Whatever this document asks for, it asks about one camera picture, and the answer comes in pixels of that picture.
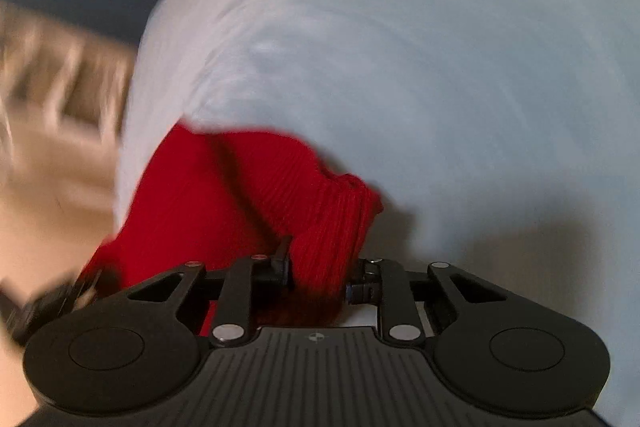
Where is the red knitted sweater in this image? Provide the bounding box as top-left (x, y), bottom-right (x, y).
top-left (82, 124), bottom-right (385, 328)

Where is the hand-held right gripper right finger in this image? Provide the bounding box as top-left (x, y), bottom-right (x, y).
top-left (345, 258), bottom-right (507, 347)

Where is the light blue fleece blanket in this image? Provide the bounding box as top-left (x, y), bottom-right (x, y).
top-left (112, 0), bottom-right (640, 427)

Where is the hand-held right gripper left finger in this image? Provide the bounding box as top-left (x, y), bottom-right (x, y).
top-left (127, 235), bottom-right (294, 348)

